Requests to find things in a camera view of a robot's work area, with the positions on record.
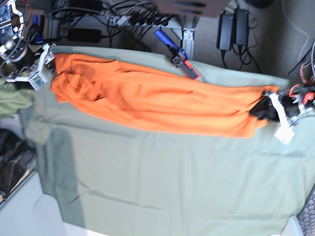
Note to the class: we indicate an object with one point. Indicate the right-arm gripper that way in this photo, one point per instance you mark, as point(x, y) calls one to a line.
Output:
point(24, 63)

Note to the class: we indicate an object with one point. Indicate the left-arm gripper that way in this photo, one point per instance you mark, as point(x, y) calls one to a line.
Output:
point(296, 103)

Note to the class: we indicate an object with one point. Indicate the orange T-shirt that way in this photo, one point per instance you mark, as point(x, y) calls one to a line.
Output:
point(153, 100)

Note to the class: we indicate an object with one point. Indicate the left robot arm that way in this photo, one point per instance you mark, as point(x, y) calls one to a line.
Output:
point(306, 69)

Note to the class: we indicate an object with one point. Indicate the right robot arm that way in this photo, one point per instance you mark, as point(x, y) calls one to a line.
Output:
point(16, 30)

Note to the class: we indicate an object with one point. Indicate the olive green garment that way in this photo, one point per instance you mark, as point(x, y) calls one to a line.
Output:
point(13, 100)

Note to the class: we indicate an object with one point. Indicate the black power adapter brick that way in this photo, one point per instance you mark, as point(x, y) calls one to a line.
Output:
point(225, 32)

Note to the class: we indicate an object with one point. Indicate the black plastic bag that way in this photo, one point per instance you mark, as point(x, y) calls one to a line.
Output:
point(16, 157)

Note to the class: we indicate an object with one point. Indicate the blue red bar clamp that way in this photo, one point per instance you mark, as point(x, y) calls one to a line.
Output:
point(179, 57)

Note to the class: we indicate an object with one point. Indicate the black power strip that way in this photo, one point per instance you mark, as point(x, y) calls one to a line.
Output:
point(142, 19)

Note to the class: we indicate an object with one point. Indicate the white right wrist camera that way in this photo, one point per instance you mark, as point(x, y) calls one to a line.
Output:
point(39, 79)

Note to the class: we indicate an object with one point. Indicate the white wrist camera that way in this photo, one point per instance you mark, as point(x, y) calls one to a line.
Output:
point(39, 79)
point(284, 134)

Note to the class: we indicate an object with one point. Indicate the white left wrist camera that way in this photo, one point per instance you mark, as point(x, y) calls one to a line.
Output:
point(284, 134)

